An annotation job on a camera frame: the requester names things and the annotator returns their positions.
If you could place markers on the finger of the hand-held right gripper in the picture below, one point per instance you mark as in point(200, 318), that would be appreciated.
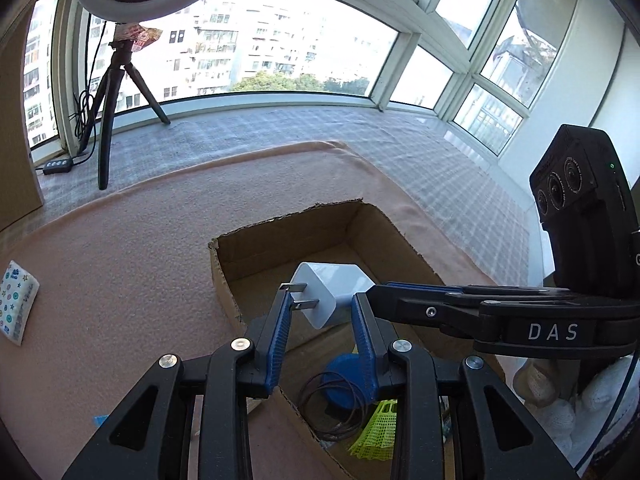
point(450, 288)
point(415, 310)

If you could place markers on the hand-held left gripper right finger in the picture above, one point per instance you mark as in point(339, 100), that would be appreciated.
point(365, 340)

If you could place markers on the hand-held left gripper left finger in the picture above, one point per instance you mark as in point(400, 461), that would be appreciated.
point(280, 340)

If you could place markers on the blue round disc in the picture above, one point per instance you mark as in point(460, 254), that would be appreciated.
point(342, 375)

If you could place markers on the white charger plug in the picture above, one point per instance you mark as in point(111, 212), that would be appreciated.
point(330, 285)

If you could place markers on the yellow plastic shuttlecock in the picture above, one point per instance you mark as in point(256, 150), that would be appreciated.
point(377, 435)

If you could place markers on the brown rubber band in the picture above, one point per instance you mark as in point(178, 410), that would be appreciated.
point(335, 436)

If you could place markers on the cardboard box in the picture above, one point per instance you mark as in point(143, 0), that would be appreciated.
point(300, 237)

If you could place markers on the blue phone stand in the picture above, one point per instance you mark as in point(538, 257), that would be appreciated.
point(100, 420)

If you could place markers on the star print tissue pack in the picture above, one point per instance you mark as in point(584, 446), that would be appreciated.
point(17, 305)

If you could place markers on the person's right hand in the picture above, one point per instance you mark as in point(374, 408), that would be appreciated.
point(560, 420)

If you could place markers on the plaid cloth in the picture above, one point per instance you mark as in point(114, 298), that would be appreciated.
point(300, 125)

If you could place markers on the black tripod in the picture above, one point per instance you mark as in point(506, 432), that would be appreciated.
point(105, 135)

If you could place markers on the black inline remote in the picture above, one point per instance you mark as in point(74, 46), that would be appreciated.
point(57, 166)

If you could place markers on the large wooden board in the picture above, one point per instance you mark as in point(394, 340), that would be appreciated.
point(15, 185)

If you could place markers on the white window frame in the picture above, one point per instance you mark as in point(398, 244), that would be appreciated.
point(415, 45)

